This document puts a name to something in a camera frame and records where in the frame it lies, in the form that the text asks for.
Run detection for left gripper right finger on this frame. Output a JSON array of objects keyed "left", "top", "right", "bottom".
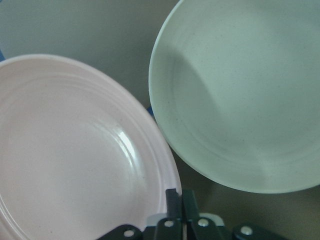
[{"left": 183, "top": 189, "right": 286, "bottom": 240}]

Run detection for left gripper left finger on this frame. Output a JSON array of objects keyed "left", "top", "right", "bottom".
[{"left": 100, "top": 188, "right": 183, "bottom": 240}]

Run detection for pink plate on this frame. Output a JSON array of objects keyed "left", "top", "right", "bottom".
[{"left": 0, "top": 54, "right": 181, "bottom": 240}]

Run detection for cream white plate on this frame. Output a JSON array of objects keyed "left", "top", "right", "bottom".
[{"left": 148, "top": 0, "right": 320, "bottom": 194}]

